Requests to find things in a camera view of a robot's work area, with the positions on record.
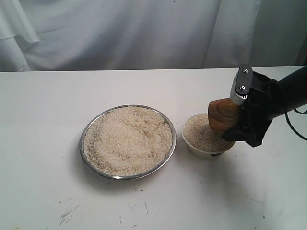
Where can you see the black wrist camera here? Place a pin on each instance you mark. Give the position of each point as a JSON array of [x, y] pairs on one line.
[[249, 85]]

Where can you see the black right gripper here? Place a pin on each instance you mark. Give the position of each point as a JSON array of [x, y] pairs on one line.
[[253, 119]]

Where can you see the metal plate of rice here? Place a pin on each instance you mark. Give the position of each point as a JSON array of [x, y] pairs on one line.
[[127, 142]]

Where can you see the small white rice bowl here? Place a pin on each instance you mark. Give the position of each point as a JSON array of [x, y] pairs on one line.
[[201, 140]]

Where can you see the white backdrop curtain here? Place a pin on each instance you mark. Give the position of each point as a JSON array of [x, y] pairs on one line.
[[59, 35]]

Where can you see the brown wooden cup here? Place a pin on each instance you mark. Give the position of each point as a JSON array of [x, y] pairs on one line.
[[222, 114]]

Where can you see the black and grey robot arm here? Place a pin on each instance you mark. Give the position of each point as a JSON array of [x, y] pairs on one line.
[[288, 94]]

